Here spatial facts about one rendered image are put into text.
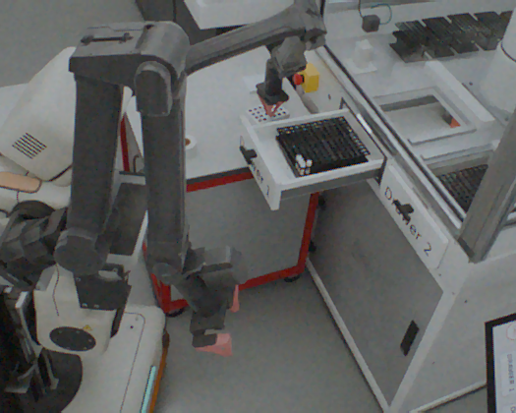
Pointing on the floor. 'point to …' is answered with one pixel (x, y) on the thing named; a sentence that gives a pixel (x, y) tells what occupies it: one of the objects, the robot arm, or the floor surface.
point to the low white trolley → (229, 179)
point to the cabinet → (399, 301)
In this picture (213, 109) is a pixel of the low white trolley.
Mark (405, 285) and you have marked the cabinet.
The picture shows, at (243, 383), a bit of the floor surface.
